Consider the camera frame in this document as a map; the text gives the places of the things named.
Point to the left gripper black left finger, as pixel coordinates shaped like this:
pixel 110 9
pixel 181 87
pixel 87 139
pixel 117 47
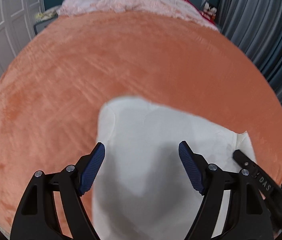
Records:
pixel 36 216

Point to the grey blue curtain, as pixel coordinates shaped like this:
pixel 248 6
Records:
pixel 255 26

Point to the cream quilted jacket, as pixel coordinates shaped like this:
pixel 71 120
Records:
pixel 142 190

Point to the bedside table with clutter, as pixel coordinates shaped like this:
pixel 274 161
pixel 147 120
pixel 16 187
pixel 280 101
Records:
pixel 43 19

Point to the pink floral duvet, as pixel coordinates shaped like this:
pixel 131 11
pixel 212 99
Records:
pixel 170 8

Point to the orange plush bed blanket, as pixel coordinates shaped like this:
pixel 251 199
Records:
pixel 51 93

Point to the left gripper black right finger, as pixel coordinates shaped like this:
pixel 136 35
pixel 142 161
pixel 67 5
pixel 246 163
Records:
pixel 247 216

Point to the red plush toy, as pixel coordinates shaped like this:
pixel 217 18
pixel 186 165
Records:
pixel 207 11

